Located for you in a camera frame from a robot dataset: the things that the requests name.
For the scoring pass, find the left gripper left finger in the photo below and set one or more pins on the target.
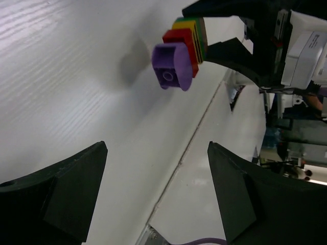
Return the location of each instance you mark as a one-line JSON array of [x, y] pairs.
[[54, 205]]

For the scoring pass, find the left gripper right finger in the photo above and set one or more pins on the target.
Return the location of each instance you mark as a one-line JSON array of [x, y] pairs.
[[258, 206]]

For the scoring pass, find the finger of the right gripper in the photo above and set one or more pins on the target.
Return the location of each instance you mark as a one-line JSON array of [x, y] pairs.
[[234, 55], [220, 9]]

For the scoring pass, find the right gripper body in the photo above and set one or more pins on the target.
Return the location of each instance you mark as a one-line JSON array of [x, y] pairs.
[[270, 34]]

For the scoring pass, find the burger printed lego brick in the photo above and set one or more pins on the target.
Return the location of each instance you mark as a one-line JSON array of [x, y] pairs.
[[199, 36]]

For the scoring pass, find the red lego brick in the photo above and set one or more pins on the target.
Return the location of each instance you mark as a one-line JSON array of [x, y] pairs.
[[186, 55]]

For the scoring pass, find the purple rounded lego brick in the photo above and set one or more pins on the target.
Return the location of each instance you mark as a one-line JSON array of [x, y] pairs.
[[166, 70]]

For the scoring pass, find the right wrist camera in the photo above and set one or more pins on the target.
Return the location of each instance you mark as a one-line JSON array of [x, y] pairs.
[[306, 55]]

